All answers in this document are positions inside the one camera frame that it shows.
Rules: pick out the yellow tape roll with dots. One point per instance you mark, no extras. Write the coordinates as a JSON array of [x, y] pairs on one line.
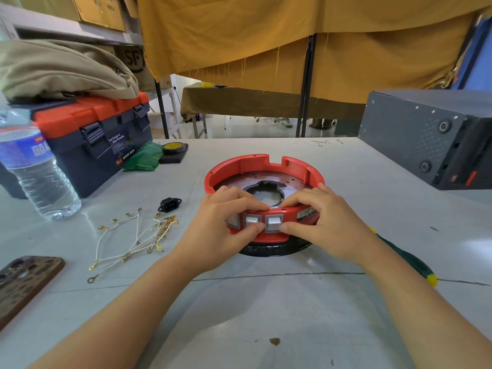
[[173, 147]]

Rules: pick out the person's left hand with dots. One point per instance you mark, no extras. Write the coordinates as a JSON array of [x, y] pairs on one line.
[[209, 238]]

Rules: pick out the black power inlet socket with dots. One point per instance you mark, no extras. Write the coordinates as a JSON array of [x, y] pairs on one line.
[[169, 204]]

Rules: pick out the person's right thumb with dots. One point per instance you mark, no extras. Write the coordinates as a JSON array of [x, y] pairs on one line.
[[294, 229]]

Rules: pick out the cardboard box with black logo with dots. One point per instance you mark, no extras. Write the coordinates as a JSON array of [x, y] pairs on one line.
[[134, 61]]

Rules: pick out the green plastic bag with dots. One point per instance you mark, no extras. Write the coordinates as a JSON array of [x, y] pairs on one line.
[[144, 157]]

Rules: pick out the black metal pole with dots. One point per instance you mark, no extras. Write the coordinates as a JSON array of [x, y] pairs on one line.
[[306, 84], [161, 107]]

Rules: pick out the green and yellow screwdriver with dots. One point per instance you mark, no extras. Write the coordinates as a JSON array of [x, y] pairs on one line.
[[415, 265]]

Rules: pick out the person's right forearm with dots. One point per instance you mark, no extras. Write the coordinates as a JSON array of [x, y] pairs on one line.
[[422, 303]]

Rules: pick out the clear plastic water bottle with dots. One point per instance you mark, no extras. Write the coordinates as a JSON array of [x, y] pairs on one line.
[[44, 180]]

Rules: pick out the white rocker switch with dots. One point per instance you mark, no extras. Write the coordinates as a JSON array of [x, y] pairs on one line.
[[252, 220], [273, 223], [233, 221]]

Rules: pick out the plain cardboard box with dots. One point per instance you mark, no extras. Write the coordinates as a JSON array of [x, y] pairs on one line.
[[100, 9]]

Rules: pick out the person's right hand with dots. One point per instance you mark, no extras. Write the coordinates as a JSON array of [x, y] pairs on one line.
[[338, 230]]

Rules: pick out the person's left thumb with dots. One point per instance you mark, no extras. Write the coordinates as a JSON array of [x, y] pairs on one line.
[[249, 232]]

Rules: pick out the table with olive cloth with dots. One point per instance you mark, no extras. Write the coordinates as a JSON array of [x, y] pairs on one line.
[[246, 101]]

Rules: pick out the person's left forearm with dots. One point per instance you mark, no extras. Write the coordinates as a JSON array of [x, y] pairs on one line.
[[123, 318]]

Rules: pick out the phone in brown patterned case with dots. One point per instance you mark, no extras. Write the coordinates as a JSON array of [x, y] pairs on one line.
[[23, 282]]

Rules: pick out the mustard fabric curtain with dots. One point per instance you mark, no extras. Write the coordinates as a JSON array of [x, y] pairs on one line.
[[365, 42]]

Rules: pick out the grey metal equipment box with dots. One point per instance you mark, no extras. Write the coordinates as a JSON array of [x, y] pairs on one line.
[[407, 130]]

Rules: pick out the beige folded cloth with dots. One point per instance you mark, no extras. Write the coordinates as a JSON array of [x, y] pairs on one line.
[[65, 69]]

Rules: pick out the grey metal shelf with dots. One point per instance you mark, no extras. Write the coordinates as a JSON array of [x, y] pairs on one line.
[[57, 28]]

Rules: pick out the blue and orange toolbox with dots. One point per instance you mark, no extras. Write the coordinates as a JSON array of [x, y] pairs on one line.
[[96, 149]]

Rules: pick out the blue panel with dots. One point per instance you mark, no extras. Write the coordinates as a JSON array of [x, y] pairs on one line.
[[476, 53]]

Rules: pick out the red round appliance housing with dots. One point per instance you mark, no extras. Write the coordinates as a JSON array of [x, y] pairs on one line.
[[265, 162]]

